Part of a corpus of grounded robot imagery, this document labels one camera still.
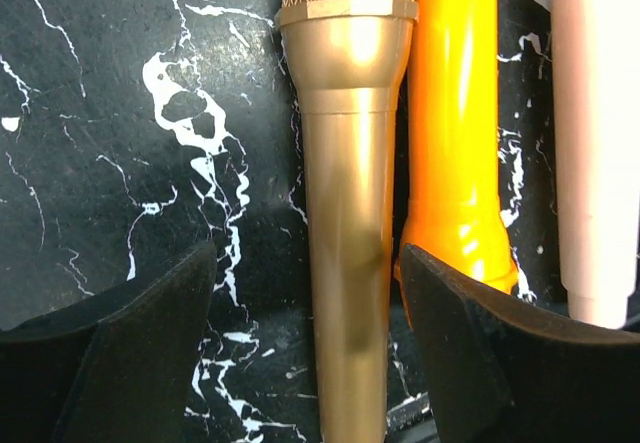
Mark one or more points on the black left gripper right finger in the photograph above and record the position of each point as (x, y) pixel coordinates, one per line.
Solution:
(501, 370)

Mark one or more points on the gold microphone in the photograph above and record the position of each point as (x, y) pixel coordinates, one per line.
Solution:
(347, 59)

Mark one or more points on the cream pink microphone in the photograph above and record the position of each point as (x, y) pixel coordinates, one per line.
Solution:
(595, 64)

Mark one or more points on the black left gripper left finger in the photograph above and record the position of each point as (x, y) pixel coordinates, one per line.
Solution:
(115, 367)

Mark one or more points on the orange microphone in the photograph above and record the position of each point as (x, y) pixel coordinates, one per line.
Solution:
(454, 205)

